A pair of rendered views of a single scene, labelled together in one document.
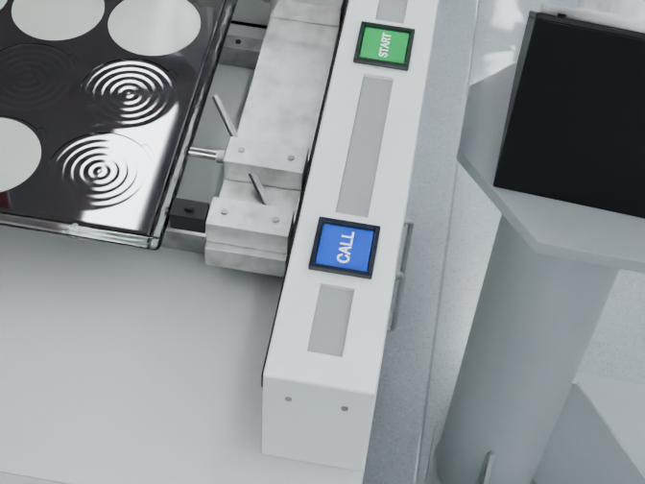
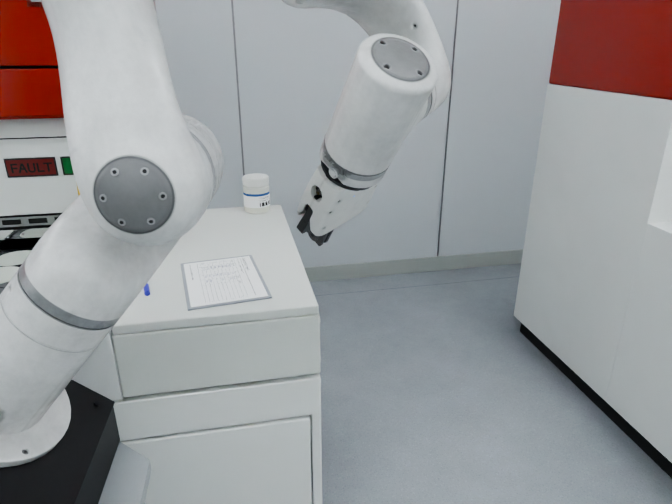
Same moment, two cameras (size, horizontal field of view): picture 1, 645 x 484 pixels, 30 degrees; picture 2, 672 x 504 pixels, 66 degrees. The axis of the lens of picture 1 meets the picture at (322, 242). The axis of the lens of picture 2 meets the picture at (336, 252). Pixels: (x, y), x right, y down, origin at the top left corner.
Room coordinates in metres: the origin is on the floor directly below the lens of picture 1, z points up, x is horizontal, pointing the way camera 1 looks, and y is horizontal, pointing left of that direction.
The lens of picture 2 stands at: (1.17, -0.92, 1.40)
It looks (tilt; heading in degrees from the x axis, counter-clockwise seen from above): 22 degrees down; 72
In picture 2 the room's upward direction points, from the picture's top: straight up
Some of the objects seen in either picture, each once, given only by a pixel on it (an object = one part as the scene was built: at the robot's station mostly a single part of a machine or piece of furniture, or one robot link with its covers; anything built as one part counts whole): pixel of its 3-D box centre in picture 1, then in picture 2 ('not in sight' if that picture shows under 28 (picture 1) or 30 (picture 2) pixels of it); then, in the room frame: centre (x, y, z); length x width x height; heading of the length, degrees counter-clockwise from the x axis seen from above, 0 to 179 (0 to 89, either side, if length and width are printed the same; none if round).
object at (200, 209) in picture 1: (189, 214); not in sight; (0.71, 0.13, 0.90); 0.04 x 0.02 x 0.03; 84
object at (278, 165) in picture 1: (266, 162); not in sight; (0.79, 0.06, 0.89); 0.08 x 0.03 x 0.03; 84
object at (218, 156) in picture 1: (206, 154); not in sight; (0.79, 0.12, 0.89); 0.05 x 0.01 x 0.01; 84
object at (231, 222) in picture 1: (250, 225); not in sight; (0.71, 0.07, 0.89); 0.08 x 0.03 x 0.03; 84
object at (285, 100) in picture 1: (279, 127); not in sight; (0.86, 0.06, 0.87); 0.36 x 0.08 x 0.03; 174
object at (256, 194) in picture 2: not in sight; (256, 193); (1.38, 0.44, 1.01); 0.07 x 0.07 x 0.10
